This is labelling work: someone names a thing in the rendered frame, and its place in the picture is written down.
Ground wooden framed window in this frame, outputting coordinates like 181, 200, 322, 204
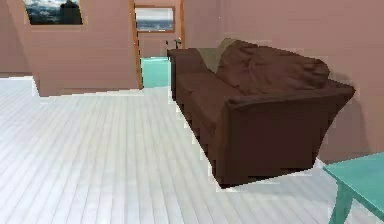
134, 4, 177, 34

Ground tan sofa cushion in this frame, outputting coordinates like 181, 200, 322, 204
195, 37, 238, 75

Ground dark landscape wall picture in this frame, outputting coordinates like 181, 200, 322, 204
22, 0, 84, 26

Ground brown sofa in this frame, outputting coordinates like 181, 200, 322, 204
166, 39, 357, 190

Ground teal table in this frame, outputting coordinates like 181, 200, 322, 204
322, 151, 384, 224

